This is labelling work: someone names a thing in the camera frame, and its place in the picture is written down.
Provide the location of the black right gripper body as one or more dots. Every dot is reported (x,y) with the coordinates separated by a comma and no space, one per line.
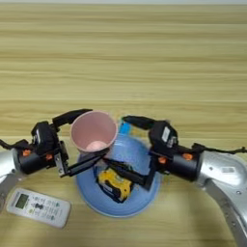
(183,165)

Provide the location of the pink plastic cup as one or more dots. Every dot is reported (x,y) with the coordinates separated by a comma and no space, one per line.
(93,131)

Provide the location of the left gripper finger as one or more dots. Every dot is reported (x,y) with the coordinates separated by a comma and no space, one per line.
(69,117)
(85,164)

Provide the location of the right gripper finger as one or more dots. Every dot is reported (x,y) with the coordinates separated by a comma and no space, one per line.
(131,173)
(140,123)

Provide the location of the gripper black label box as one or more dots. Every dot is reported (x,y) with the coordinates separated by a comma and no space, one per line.
(162,136)
(45,138)

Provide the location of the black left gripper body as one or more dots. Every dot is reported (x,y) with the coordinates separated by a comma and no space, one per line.
(35,162)

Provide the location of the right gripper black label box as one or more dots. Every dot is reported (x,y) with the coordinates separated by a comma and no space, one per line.
(162,136)

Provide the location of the blue plate with tab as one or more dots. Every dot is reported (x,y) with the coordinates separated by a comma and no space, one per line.
(135,154)

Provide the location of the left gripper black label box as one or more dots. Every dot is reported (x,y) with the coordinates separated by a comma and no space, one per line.
(45,138)

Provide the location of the yellow black tape measure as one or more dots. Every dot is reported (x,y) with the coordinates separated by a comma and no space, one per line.
(115,186)

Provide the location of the white remote control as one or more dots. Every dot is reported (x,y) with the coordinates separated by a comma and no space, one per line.
(38,207)

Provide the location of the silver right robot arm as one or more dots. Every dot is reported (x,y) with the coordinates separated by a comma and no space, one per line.
(225,180)

